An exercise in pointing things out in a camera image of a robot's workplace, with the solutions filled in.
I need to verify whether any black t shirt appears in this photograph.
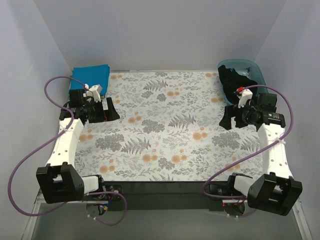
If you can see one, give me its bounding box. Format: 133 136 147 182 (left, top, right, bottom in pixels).
218 65 258 105

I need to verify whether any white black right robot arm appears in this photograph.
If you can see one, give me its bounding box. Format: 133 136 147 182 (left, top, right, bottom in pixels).
219 89 303 216

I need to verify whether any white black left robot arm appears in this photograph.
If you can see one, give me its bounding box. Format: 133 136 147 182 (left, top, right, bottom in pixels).
36 84 120 204

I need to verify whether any teal plastic bin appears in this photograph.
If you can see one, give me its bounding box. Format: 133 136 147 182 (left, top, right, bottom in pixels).
217 59 269 105

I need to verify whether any floral table mat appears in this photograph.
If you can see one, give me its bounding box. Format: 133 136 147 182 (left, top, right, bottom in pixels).
75 72 263 181

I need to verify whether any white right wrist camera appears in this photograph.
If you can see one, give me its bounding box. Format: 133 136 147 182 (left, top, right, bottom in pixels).
236 87 253 108

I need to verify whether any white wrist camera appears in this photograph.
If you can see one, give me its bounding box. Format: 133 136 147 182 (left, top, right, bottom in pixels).
236 87 253 108
83 84 103 103

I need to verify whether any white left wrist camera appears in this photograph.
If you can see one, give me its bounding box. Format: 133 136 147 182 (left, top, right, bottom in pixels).
83 84 103 103

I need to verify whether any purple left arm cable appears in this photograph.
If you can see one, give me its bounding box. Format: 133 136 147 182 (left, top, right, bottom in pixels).
8 76 128 226

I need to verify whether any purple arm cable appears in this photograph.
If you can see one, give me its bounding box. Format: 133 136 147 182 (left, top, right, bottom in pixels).
203 84 295 219
8 76 128 226

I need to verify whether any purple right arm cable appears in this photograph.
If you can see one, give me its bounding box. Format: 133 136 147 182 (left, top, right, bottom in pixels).
203 84 295 219

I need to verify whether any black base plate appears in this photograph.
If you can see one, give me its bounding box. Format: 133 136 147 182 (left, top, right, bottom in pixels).
84 180 251 213

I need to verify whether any aluminium frame rail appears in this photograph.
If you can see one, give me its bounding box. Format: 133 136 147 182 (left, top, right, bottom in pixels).
22 192 92 240

